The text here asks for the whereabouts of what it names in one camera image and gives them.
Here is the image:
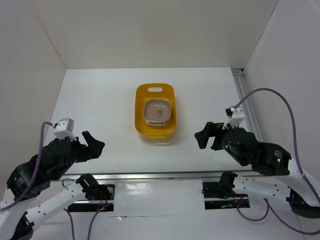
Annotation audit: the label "brown plate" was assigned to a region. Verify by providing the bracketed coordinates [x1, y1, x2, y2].
[143, 98, 172, 127]

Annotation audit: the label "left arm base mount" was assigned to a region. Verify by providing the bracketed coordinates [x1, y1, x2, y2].
[67, 183, 116, 213]

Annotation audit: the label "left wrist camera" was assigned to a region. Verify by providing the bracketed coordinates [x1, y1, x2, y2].
[53, 118, 76, 141]

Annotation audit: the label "aluminium rail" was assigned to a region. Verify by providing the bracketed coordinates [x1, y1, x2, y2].
[62, 169, 253, 181]
[231, 68, 264, 142]

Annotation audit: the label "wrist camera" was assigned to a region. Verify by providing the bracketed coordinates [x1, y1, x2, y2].
[222, 105, 245, 130]
[53, 118, 76, 141]

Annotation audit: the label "aluminium rail right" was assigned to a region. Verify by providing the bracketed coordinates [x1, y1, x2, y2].
[231, 68, 264, 142]

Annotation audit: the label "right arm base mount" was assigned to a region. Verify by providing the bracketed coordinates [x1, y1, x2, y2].
[201, 182, 250, 210]

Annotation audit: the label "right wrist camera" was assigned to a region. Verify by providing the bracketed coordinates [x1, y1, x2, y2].
[222, 105, 245, 130]

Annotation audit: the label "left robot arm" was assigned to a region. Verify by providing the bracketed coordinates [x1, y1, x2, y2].
[0, 131, 105, 240]

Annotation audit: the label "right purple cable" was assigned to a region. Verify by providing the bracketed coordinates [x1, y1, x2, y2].
[233, 87, 320, 236]

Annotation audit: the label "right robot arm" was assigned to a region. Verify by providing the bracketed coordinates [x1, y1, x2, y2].
[194, 122, 320, 219]

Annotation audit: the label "aluminium rail front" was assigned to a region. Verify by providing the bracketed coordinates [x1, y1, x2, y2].
[62, 169, 253, 181]

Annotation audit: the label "yellow plastic bin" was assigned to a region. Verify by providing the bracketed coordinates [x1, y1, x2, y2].
[134, 83, 178, 142]

